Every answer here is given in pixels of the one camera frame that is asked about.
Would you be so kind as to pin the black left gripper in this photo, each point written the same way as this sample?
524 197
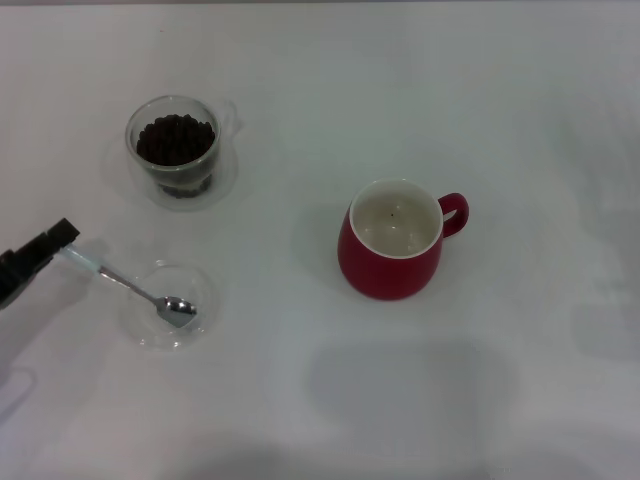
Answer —
17 272

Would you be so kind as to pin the red mug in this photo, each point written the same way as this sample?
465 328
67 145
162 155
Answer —
380 270

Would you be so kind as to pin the dark roasted coffee beans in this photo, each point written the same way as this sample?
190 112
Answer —
175 140

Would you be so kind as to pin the small clear glass dish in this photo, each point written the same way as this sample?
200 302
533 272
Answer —
205 300

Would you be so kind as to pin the double-wall glass cup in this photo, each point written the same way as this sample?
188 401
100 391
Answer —
134 165

